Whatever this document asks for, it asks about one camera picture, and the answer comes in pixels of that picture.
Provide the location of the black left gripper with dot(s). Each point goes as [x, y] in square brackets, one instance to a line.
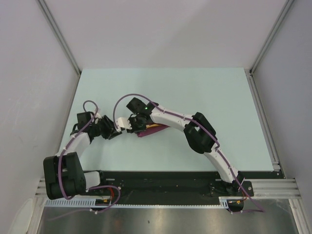
[111, 131]

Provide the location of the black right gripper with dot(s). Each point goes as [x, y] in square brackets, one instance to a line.
[135, 129]

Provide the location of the gold butter knife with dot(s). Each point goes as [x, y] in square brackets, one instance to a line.
[152, 125]

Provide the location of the magenta satin napkin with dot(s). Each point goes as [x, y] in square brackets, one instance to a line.
[151, 131]

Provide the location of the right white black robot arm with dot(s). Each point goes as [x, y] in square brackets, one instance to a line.
[200, 135]

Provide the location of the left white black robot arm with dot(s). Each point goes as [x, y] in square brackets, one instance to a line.
[63, 173]

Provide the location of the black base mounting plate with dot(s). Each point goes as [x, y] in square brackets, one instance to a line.
[106, 175]

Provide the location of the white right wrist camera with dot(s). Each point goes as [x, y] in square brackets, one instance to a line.
[122, 123]

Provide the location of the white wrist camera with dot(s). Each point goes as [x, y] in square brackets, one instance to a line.
[122, 123]
[97, 118]

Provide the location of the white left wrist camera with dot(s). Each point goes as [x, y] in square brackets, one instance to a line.
[97, 118]

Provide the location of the white slotted cable duct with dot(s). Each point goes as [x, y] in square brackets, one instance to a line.
[98, 203]

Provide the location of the aluminium front rail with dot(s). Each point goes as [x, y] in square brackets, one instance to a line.
[273, 187]

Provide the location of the right aluminium frame post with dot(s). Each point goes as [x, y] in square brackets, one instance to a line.
[272, 34]

